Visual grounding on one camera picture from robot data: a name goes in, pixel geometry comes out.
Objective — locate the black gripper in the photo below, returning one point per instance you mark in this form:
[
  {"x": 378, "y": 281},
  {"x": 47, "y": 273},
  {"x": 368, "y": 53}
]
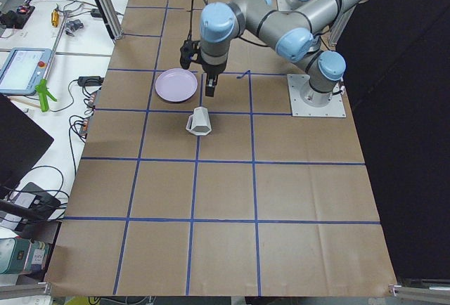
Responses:
[{"x": 213, "y": 69}]

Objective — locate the white faceted mug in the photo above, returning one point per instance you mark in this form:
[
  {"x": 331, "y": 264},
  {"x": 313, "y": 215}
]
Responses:
[{"x": 198, "y": 123}]

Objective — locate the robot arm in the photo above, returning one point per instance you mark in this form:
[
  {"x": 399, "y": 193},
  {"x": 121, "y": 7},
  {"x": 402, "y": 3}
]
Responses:
[{"x": 291, "y": 35}]

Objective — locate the lilac round plate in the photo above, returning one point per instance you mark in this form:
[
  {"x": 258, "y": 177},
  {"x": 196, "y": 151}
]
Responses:
[{"x": 176, "y": 85}]

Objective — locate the brown paper table cover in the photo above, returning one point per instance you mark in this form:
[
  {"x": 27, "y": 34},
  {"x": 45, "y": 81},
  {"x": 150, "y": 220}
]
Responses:
[{"x": 266, "y": 204}]

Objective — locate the black power adapter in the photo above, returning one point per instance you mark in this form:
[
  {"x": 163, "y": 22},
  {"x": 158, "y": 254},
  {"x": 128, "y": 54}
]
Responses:
[{"x": 85, "y": 81}]

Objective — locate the yellow black hand tool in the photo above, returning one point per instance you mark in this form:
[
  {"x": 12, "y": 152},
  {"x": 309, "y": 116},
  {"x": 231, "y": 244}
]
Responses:
[{"x": 55, "y": 17}]

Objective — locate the teach pendant tablet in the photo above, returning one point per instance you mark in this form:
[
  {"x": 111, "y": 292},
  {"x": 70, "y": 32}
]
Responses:
[{"x": 23, "y": 70}]

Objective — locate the black monitor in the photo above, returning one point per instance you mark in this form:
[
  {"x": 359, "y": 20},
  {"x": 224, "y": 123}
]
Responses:
[{"x": 23, "y": 143}]

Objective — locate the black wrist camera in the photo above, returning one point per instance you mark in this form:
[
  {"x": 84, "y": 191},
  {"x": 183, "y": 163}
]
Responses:
[{"x": 189, "y": 53}]

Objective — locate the aluminium frame post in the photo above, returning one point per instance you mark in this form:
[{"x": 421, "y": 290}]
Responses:
[{"x": 110, "y": 19}]

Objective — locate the green handled reacher stick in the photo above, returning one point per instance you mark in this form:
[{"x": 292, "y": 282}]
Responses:
[{"x": 41, "y": 88}]

